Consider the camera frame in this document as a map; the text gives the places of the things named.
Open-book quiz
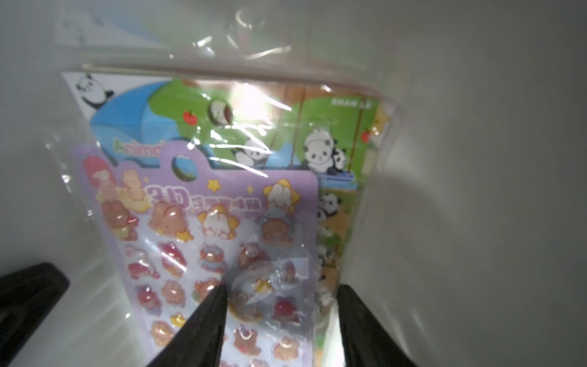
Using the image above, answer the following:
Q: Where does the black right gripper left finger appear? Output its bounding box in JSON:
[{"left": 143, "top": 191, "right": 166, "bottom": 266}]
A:
[{"left": 148, "top": 284, "right": 228, "bottom": 367}]

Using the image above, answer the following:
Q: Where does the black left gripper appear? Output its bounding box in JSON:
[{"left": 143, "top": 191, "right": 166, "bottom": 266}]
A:
[{"left": 1, "top": 262, "right": 70, "bottom": 366}]

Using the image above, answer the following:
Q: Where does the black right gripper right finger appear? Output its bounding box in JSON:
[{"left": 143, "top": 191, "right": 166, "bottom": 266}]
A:
[{"left": 336, "top": 284, "right": 416, "bottom": 367}]

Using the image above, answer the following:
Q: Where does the white plastic storage tray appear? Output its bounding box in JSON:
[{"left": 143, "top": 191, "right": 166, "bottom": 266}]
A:
[{"left": 1, "top": 1, "right": 586, "bottom": 366}]

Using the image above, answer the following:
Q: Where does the panda sticker sheet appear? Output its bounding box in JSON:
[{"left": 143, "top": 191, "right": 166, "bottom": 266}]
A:
[{"left": 63, "top": 72, "right": 394, "bottom": 366}]

